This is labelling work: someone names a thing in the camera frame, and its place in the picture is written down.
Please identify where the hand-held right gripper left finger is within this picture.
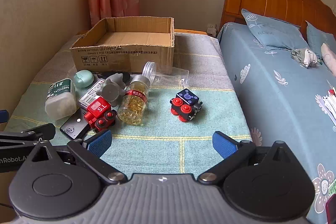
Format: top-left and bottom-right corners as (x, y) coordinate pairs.
(24, 129), (128, 185)

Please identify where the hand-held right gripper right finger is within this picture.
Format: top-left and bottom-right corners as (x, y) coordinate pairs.
(197, 131), (299, 185)

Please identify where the black rectangular device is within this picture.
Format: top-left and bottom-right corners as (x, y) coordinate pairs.
(59, 107), (91, 139)

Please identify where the red small packet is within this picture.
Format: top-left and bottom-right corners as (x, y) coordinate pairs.
(83, 97), (117, 134)

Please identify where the white bottle with green label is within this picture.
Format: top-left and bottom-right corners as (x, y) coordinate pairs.
(44, 78), (77, 121)

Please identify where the clear bottle of golden capsules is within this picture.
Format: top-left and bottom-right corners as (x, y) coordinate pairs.
(117, 74), (151, 126)

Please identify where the mint green oval case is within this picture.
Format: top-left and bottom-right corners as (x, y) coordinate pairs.
(73, 70), (95, 88)

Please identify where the cardboard box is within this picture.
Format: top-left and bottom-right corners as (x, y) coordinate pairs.
(70, 17), (175, 75)

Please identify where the clear plastic jar with lid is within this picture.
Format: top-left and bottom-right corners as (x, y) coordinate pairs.
(142, 61), (190, 88)

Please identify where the grey green plaid blanket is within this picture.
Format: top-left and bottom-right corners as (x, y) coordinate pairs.
(5, 31), (254, 183)

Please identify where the blue floral bed sheet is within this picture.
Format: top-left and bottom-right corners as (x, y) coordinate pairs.
(216, 22), (336, 224)

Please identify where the crumpled grey white cloth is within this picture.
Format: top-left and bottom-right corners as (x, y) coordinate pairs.
(290, 48), (322, 68)

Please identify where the blue floral pillow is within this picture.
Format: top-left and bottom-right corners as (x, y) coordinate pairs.
(306, 20), (336, 60)
(241, 8), (310, 51)

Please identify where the dark red object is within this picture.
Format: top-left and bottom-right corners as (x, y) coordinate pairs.
(325, 194), (336, 224)

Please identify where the pale pink cloth roll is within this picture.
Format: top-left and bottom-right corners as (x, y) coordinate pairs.
(320, 43), (336, 71)

